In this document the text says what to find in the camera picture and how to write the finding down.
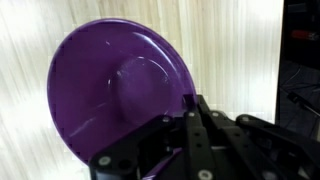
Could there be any purple plastic bowl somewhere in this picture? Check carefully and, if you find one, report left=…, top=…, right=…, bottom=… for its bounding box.
left=47, top=19, right=196, bottom=163

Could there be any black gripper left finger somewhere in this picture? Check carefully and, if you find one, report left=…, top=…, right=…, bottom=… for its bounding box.
left=89, top=115, right=174, bottom=180

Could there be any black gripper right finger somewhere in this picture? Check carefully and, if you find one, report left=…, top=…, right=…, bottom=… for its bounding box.
left=183, top=95, right=320, bottom=180

